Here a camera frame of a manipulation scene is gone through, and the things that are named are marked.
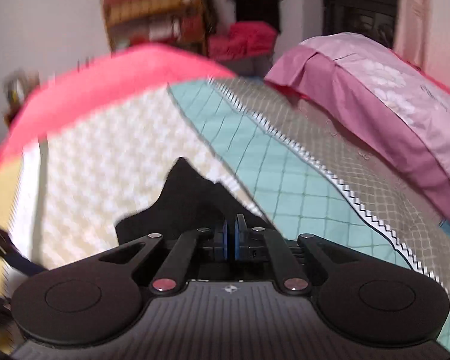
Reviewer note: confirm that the wooden shelf rack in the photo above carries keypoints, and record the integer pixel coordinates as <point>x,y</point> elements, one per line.
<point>179,23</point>

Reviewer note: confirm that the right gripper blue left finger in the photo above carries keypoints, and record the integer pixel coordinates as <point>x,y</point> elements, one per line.
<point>220,241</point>

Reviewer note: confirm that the teal grey checked quilt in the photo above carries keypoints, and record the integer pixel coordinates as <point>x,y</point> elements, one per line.
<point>308,179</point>

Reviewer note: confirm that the pink bed sheet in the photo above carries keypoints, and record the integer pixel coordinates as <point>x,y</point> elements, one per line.
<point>106,80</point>

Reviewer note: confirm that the red towel stack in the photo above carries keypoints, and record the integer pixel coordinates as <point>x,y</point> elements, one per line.
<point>244,40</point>

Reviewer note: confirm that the pink floral pillow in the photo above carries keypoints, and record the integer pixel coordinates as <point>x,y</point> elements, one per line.
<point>401,114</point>

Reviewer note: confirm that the pink curtain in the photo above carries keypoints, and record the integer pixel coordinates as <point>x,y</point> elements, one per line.
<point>411,31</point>

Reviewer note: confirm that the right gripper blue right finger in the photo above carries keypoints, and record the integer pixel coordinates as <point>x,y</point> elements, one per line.
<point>242,247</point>

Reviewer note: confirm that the dark window frame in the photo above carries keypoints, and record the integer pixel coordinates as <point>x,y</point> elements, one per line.
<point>374,19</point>

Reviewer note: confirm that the black pants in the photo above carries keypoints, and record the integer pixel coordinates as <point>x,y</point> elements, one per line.
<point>187,201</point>

